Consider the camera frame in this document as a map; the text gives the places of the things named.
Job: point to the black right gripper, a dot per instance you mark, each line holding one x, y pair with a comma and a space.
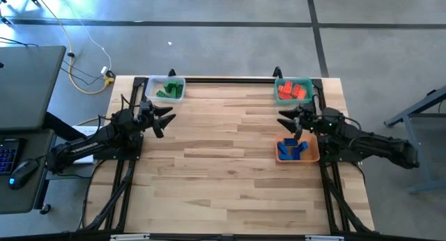
311, 122

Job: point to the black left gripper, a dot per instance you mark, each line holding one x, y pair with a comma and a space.
147, 123

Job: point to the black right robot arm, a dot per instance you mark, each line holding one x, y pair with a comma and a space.
376, 147

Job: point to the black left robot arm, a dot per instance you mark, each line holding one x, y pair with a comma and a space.
87, 147

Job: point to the teal plastic bin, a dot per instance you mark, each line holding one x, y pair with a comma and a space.
306, 101

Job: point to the clear plastic bin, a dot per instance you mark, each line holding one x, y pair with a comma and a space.
153, 84

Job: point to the orange plastic bin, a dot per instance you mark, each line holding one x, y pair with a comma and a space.
311, 157

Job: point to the white power adapter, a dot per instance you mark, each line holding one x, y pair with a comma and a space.
104, 70

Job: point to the black desk caster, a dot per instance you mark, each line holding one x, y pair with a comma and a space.
45, 209

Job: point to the black computer mouse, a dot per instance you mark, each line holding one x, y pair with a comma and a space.
22, 173

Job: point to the backlit computer keyboard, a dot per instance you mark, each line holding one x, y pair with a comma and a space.
7, 157

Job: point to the dark desk top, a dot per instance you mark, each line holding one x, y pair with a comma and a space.
24, 199

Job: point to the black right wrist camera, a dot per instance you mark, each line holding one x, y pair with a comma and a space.
307, 109

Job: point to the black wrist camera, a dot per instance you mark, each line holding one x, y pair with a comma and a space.
145, 108
307, 109

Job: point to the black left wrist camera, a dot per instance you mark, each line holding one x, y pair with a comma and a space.
145, 108

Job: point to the black aluminium table frame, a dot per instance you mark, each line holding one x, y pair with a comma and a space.
226, 80

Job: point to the silver frame bracket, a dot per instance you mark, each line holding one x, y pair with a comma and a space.
324, 238
129, 237

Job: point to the grey metal table frame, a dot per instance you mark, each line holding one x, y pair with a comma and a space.
418, 105

